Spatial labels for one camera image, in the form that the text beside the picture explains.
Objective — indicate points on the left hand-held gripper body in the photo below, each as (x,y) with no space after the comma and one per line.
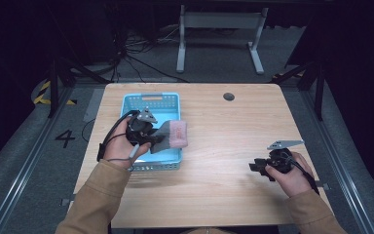
(139,126)

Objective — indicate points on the person's left hand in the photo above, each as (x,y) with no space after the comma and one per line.
(118,149)

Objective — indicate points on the aluminium floor rail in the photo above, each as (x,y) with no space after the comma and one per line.
(337,162)
(29,162)

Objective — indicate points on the black metal stand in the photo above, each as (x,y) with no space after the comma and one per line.
(319,91)
(54,87)

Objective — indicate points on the white metal table frame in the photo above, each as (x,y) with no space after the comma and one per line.
(220,21)

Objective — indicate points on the grey round table grommet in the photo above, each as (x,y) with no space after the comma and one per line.
(229,96)

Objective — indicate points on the light blue plastic basket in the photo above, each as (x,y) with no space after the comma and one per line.
(162,104)

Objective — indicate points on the person's right hand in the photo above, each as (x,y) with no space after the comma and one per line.
(292,182)

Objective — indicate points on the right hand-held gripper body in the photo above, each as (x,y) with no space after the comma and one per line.
(280,159)

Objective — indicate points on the yellow black floor tape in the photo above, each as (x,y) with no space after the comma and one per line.
(42,94)

